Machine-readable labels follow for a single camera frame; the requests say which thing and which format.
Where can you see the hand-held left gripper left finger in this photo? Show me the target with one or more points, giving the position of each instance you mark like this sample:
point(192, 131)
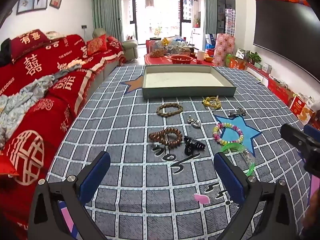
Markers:
point(96, 177)

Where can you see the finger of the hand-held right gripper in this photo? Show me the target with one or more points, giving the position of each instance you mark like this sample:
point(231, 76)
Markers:
point(312, 132)
point(292, 135)

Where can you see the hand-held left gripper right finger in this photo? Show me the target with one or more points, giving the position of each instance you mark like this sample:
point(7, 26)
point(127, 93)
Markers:
point(230, 177)

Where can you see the green translucent bangle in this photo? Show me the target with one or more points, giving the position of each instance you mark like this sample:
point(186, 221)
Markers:
point(235, 147)

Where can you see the black hair claw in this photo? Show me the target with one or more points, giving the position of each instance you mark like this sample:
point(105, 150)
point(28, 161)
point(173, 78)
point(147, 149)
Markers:
point(191, 143)

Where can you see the grey shallow tray box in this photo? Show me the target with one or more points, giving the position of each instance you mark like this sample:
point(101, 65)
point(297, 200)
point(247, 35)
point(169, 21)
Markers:
point(185, 78)

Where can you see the person's right forearm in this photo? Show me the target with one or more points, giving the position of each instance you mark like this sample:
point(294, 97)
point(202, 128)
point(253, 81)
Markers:
point(311, 210)

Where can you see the orange printed carton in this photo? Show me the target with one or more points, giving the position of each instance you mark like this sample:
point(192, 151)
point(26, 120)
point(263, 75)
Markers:
point(302, 110)

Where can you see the grey checked tablecloth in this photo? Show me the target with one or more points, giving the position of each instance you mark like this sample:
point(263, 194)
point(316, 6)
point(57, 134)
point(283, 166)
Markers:
point(130, 135)

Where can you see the silver hair clip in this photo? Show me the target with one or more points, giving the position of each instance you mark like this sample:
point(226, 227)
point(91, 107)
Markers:
point(237, 112)

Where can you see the silver brooch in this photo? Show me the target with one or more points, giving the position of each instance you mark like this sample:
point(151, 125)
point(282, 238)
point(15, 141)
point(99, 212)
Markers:
point(195, 123)

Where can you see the potted green plant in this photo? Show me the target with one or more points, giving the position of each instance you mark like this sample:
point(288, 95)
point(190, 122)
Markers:
point(253, 56)

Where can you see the orange gift bag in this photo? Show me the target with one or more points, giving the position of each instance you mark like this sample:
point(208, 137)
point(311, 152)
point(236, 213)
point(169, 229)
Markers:
point(235, 62)

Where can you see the black television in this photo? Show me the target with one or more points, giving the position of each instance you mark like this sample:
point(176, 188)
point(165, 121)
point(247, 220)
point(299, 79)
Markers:
point(282, 30)

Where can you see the light blue blanket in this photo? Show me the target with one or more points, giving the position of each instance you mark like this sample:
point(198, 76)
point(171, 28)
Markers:
point(25, 97)

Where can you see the red patterned gift box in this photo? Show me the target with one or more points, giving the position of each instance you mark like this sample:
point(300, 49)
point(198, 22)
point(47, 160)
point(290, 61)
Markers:
point(223, 50)

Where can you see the sofa with red cover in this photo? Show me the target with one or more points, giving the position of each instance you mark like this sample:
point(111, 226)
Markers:
point(70, 55)

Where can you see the blue and white bag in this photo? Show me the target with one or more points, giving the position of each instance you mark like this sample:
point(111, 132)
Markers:
point(210, 40)

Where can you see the red plastic basket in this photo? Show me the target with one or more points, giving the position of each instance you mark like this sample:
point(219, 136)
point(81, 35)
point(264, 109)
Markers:
point(181, 59)

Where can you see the red embroidered cushion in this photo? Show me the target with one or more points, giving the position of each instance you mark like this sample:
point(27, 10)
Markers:
point(96, 45)

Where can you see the round red table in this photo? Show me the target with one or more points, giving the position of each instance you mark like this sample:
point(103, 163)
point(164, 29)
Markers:
point(160, 60)

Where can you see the beige recliner armchair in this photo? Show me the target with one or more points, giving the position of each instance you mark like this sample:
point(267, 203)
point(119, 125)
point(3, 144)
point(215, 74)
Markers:
point(130, 47)

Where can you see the glass jar of nuts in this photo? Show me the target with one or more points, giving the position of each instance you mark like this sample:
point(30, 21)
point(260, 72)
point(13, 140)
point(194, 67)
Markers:
point(157, 52)

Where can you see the glass door cabinet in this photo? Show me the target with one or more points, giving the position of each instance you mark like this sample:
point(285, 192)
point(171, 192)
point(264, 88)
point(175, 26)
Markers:
point(226, 10)

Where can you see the green curtain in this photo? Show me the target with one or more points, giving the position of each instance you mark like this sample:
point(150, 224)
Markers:
point(106, 10)
point(210, 12)

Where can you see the cream floral cushion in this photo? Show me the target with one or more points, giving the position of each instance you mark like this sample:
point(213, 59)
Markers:
point(53, 35)

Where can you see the red pillow with white characters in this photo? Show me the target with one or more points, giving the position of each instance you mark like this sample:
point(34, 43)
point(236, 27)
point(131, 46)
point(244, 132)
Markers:
point(27, 42)

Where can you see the black cloth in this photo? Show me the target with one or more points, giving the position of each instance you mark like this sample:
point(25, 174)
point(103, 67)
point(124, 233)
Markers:
point(5, 52)

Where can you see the small framed wall picture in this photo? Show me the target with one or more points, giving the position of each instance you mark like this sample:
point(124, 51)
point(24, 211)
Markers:
point(55, 2)

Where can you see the large framed wall picture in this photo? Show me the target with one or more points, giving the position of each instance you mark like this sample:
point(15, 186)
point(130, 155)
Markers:
point(32, 1)

